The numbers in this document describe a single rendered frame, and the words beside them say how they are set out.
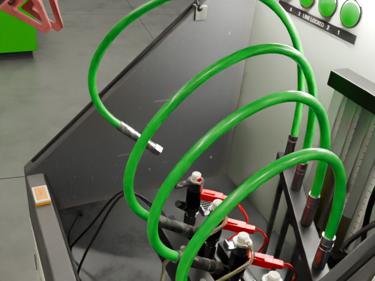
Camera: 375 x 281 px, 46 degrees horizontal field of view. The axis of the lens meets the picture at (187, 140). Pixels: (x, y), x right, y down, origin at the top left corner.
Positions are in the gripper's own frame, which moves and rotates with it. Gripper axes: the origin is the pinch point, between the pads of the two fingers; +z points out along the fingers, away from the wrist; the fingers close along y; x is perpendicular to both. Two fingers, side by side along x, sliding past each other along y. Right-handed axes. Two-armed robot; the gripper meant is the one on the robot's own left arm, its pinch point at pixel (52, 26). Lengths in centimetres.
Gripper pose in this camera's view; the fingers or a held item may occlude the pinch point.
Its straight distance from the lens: 80.5
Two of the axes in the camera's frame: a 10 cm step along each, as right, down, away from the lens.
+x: -7.9, 5.5, 2.8
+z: 6.0, 7.8, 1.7
